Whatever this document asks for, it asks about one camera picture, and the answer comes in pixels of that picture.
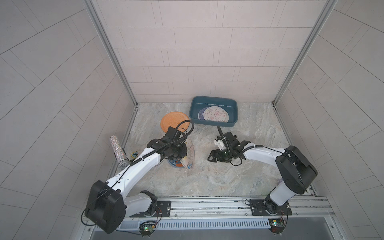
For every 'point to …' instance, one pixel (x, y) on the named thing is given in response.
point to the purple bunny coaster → (200, 115)
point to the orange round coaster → (172, 119)
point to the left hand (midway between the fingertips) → (189, 151)
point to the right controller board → (277, 225)
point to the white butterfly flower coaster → (216, 113)
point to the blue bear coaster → (176, 163)
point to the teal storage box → (198, 102)
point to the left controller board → (147, 228)
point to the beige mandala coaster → (188, 161)
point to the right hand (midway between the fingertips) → (212, 159)
